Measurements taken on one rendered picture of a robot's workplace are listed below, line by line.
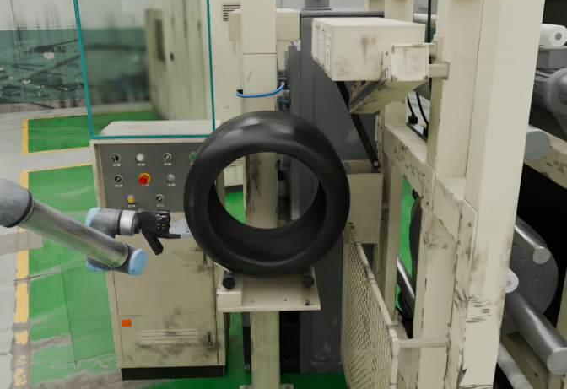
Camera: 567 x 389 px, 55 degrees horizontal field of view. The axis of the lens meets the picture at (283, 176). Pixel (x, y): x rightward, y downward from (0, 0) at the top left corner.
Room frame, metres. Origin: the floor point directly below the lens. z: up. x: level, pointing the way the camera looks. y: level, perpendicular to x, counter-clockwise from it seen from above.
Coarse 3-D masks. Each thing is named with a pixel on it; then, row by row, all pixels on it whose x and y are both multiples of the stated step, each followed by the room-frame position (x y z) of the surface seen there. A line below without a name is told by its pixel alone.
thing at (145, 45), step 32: (96, 0) 2.34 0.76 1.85; (128, 0) 2.34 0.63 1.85; (160, 0) 2.35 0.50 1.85; (192, 0) 2.35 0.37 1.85; (96, 32) 2.34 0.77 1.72; (128, 32) 2.34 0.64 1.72; (160, 32) 2.35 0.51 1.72; (192, 32) 2.35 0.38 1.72; (96, 64) 2.34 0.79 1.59; (128, 64) 2.34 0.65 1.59; (160, 64) 2.35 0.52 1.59; (192, 64) 2.35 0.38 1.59; (96, 96) 2.34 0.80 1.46; (128, 96) 2.34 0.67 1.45; (160, 96) 2.35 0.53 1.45; (192, 96) 2.35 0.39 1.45; (96, 128) 2.34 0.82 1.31; (128, 128) 2.34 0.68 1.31; (160, 128) 2.35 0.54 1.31; (192, 128) 2.35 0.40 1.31
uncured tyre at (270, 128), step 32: (224, 128) 1.79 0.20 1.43; (256, 128) 1.72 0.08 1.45; (288, 128) 1.73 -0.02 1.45; (224, 160) 1.69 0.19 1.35; (320, 160) 1.70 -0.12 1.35; (192, 192) 1.70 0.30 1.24; (320, 192) 1.98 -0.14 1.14; (192, 224) 1.70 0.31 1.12; (224, 224) 1.96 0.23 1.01; (288, 224) 1.99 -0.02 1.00; (320, 224) 1.95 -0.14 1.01; (224, 256) 1.69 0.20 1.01; (256, 256) 1.89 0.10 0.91; (288, 256) 1.87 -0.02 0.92; (320, 256) 1.71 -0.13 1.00
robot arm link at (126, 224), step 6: (126, 210) 1.81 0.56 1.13; (126, 216) 1.77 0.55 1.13; (132, 216) 1.78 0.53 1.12; (120, 222) 1.76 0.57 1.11; (126, 222) 1.76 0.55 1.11; (132, 222) 1.77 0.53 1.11; (120, 228) 1.75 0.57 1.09; (126, 228) 1.75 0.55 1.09; (132, 228) 1.77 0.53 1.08; (126, 234) 1.76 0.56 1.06; (132, 234) 1.77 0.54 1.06
